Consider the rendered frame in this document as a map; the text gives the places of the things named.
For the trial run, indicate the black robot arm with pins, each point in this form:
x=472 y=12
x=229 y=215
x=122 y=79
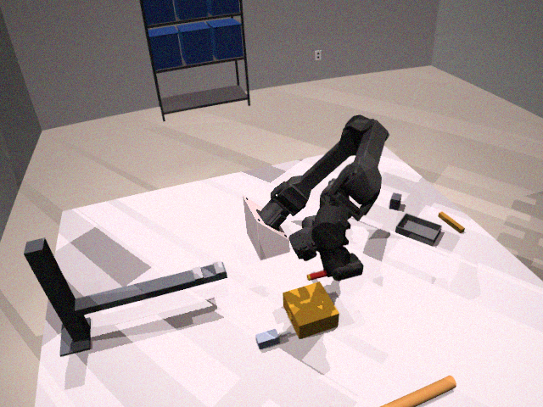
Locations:
x=361 y=180

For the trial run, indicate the red cylinder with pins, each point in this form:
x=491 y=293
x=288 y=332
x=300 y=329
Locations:
x=316 y=275

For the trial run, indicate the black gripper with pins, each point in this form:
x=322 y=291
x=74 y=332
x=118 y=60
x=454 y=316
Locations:
x=339 y=263

